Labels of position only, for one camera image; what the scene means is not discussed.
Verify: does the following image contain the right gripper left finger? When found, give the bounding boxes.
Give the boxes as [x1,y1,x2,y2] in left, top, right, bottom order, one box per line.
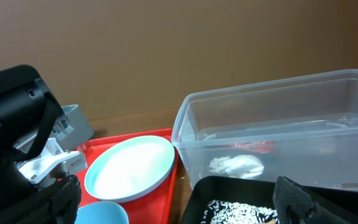
[0,175,81,224]

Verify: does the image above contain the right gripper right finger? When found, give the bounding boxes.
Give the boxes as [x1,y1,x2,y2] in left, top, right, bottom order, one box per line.
[273,176,358,224]

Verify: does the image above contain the small light blue bowl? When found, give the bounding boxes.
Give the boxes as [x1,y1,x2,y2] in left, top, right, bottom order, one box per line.
[75,201,129,224]

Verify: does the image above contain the white napkin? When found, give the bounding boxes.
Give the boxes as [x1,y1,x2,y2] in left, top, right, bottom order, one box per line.
[209,155,264,179]

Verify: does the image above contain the red snack wrapper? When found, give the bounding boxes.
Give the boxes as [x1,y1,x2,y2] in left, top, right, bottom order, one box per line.
[231,141,275,154]

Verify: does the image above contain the brown food scraps with rice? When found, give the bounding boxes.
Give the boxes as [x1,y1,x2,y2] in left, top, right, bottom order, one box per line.
[200,200,279,224]

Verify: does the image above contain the large light blue plate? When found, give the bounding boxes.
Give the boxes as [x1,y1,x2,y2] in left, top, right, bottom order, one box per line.
[84,136,175,203]

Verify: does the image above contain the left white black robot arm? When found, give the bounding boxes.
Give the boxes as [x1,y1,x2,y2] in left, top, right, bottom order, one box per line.
[0,65,94,223]

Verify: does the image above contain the black rectangular waste tray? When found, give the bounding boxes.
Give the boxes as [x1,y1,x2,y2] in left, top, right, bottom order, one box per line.
[181,176,358,224]

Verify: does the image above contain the grey plastic dishwasher rack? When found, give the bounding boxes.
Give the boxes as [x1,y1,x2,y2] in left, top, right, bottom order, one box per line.
[50,105,94,151]

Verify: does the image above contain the clear plastic waste bin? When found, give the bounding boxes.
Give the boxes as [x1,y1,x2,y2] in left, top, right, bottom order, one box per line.
[172,69,358,192]

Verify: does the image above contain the red plastic serving tray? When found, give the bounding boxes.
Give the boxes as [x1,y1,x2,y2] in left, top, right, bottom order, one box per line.
[75,129,179,224]

